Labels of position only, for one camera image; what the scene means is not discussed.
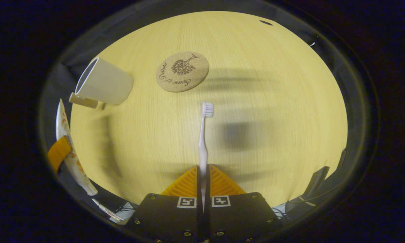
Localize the round cork coaster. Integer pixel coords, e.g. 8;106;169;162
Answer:
155;51;210;92

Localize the white toothpaste tube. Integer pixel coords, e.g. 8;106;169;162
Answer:
55;99;98;196

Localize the wooden desktop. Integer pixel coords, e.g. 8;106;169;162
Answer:
70;11;349;208

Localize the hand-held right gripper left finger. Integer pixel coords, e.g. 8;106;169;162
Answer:
125;165;203;243

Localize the white cup with wooden handle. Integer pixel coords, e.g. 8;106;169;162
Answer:
69;57;134;109

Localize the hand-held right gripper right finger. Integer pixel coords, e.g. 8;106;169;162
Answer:
205;164;281;243

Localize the pale pink toothbrush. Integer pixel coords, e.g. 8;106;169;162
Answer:
198;102;214;211

